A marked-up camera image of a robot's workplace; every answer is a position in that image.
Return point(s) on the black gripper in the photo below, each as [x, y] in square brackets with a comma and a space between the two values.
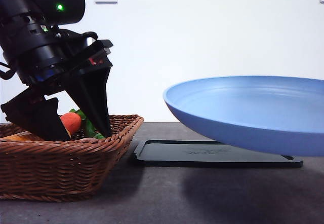
[46, 59]

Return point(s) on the orange toy carrot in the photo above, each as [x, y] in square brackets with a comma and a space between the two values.
[72, 121]

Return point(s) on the blue plate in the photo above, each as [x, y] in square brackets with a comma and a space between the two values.
[278, 113]

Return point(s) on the brown wicker basket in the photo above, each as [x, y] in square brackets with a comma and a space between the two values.
[74, 170]

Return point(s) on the black tray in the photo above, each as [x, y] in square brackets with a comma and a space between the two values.
[208, 153]

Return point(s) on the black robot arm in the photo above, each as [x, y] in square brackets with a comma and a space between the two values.
[21, 18]

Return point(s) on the green toy chili pepper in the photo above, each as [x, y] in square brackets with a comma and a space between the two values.
[90, 131]

